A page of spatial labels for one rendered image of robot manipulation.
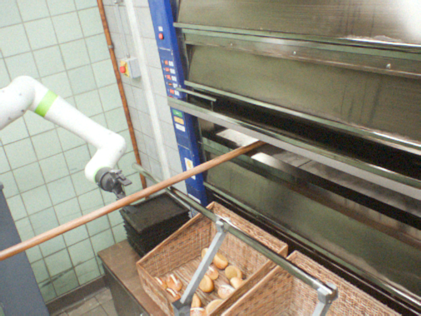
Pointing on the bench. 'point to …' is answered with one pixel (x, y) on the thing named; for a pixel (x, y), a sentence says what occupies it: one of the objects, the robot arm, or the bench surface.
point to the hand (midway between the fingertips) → (130, 197)
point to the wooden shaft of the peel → (126, 201)
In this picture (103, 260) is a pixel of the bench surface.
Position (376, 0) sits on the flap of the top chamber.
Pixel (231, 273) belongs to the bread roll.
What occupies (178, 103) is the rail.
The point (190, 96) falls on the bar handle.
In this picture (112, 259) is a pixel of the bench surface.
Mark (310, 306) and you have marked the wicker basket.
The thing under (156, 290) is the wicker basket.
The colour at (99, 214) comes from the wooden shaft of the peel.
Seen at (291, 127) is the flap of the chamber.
